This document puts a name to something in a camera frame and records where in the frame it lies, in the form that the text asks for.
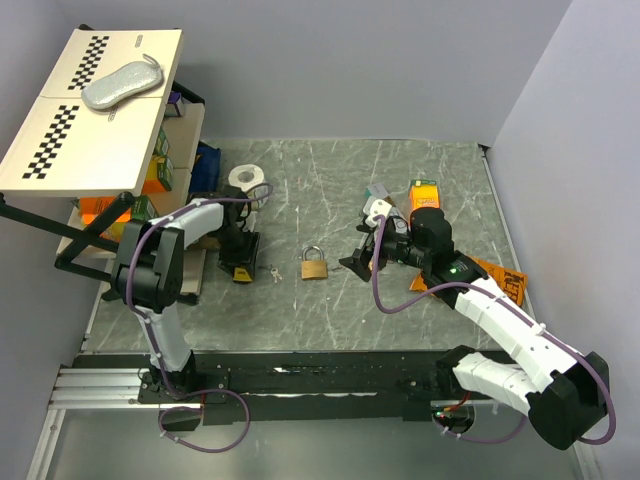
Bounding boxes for black frame beige shelf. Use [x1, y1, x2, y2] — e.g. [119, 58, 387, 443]
[1, 26, 205, 282]

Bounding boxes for green tea box upper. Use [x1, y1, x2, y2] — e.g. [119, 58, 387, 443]
[153, 127, 170, 157]

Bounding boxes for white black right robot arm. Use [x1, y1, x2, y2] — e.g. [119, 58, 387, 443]
[339, 199, 617, 450]

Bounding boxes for purple white small box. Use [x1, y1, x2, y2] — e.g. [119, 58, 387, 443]
[164, 91, 185, 118]

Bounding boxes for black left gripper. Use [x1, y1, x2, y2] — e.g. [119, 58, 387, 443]
[213, 227, 260, 280]

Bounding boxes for orange honey dijon chip bag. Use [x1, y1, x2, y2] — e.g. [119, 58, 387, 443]
[409, 254, 528, 306]

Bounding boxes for blue snack bag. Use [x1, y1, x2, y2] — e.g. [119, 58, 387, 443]
[189, 142, 221, 193]

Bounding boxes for yellow padlock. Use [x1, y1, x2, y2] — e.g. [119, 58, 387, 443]
[232, 267, 254, 284]

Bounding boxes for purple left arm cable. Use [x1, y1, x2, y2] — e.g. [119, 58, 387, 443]
[122, 182, 275, 456]

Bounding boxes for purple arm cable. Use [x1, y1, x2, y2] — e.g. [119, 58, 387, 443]
[122, 182, 275, 456]
[372, 214, 617, 446]

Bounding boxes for aluminium rail frame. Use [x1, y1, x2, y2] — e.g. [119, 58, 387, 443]
[44, 140, 580, 479]

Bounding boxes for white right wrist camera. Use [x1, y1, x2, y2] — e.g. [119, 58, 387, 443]
[362, 196, 394, 228]

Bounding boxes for green yellow tea box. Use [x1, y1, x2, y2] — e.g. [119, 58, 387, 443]
[102, 194, 161, 244]

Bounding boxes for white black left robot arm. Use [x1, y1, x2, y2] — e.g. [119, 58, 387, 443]
[110, 183, 271, 402]

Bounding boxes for teal white small box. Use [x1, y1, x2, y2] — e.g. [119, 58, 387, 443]
[362, 183, 406, 220]

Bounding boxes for large brass padlock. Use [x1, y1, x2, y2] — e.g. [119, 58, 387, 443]
[301, 245, 329, 281]

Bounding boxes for yellow padlock keys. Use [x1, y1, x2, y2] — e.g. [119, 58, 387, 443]
[263, 265, 283, 283]

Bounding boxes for green orange juice carton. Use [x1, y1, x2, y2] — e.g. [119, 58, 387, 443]
[141, 156, 174, 194]

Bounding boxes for silver glitter pouch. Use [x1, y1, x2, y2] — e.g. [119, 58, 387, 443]
[81, 54, 164, 111]

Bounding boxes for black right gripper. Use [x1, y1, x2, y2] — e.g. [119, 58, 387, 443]
[339, 220, 430, 282]

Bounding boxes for checkerboard calibration board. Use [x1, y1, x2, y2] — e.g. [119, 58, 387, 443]
[1, 29, 184, 197]

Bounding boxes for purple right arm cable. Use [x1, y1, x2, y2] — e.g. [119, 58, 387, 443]
[372, 214, 617, 446]

